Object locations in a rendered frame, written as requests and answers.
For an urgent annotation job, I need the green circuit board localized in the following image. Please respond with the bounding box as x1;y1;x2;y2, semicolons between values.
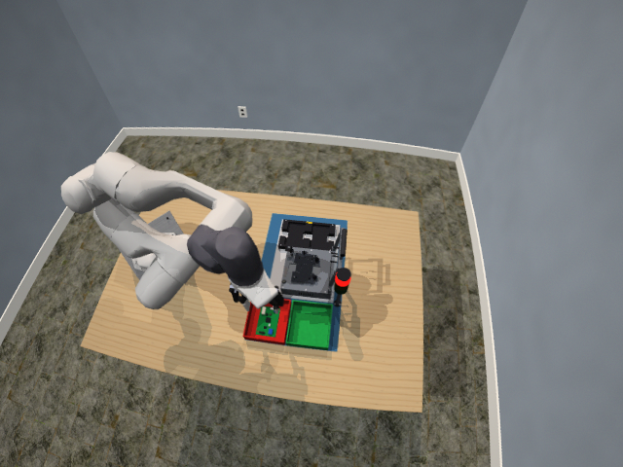
255;306;280;338

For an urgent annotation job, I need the green bin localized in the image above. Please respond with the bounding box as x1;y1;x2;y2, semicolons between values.
286;300;333;350

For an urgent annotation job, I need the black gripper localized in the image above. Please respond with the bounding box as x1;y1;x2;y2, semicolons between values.
229;284;284;314

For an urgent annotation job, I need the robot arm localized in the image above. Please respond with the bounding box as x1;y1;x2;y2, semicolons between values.
61;152;278;309

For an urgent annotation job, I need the red open-top bin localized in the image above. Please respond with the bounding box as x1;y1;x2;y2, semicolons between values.
243;299;291;345

